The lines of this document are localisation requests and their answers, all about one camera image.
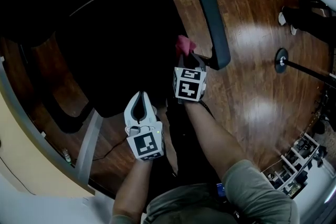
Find pink cloth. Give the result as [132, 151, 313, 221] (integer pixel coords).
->
[175, 35, 197, 57]

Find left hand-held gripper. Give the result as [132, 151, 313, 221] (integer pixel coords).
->
[123, 91, 166, 163]

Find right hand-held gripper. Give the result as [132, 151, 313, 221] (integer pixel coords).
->
[172, 52, 208, 105]

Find black lamp cable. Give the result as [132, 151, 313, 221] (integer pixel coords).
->
[0, 156, 36, 196]

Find black mesh armchair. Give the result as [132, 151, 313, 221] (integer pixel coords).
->
[0, 0, 232, 134]

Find light wooden desk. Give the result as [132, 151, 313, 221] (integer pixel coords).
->
[0, 56, 104, 197]

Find person's grey shirt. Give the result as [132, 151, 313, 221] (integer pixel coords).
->
[112, 159, 300, 224]

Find white rack with equipment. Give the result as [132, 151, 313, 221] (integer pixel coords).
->
[267, 132, 329, 194]

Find black stanchion with metal base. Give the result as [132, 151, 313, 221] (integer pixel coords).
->
[275, 47, 336, 82]

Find person's right forearm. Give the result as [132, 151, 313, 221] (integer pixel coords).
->
[183, 101, 249, 179]

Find person's black trousers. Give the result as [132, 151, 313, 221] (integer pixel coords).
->
[165, 98, 218, 187]

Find person's left forearm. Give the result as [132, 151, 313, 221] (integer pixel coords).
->
[112, 158, 154, 218]

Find clear plastic bottle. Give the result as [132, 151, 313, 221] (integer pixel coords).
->
[61, 148, 72, 166]

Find thin black floor cable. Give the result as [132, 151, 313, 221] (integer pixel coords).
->
[91, 136, 129, 162]

